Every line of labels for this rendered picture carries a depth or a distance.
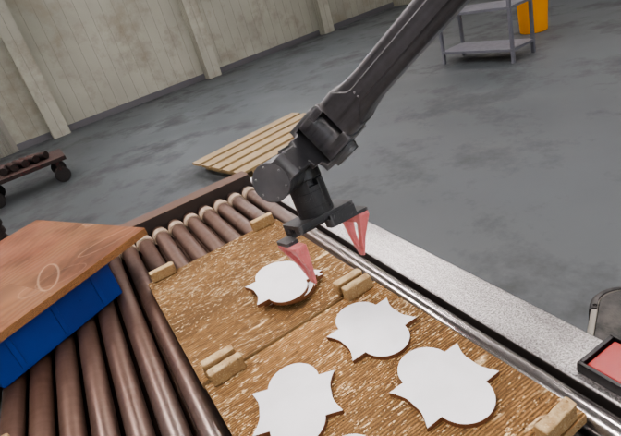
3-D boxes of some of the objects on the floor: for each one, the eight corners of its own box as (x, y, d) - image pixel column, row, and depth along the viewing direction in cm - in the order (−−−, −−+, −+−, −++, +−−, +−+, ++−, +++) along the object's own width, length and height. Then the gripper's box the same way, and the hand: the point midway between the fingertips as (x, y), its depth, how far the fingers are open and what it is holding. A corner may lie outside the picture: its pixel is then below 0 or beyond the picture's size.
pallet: (297, 121, 549) (294, 111, 544) (354, 127, 477) (351, 115, 472) (194, 173, 482) (189, 162, 477) (242, 188, 410) (237, 175, 405)
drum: (540, 33, 610) (537, -18, 584) (511, 36, 641) (506, -13, 615) (556, 25, 627) (554, -25, 601) (527, 28, 659) (524, -20, 633)
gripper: (330, 163, 80) (361, 247, 83) (256, 198, 75) (293, 285, 78) (350, 161, 74) (384, 250, 77) (273, 198, 68) (312, 293, 71)
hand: (336, 263), depth 77 cm, fingers open, 9 cm apart
